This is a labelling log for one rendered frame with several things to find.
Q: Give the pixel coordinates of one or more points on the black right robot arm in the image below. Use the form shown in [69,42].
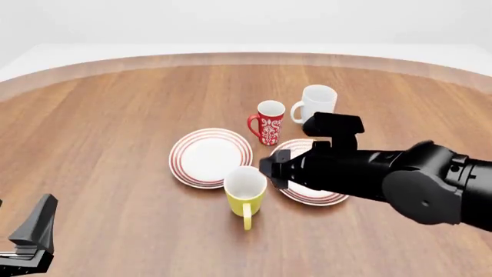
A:
[423,184]

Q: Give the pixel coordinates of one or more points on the red-ringed white plate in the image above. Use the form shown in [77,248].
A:
[309,197]
[209,157]

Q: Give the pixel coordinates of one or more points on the yellow and white mug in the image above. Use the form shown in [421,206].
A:
[246,199]

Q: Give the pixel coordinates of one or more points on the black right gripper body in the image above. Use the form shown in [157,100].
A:
[281,170]

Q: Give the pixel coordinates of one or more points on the red patterned mug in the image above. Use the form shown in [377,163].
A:
[271,127]

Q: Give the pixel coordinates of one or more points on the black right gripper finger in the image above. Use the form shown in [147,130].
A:
[265,166]

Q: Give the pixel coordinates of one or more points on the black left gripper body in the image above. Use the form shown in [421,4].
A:
[23,261]

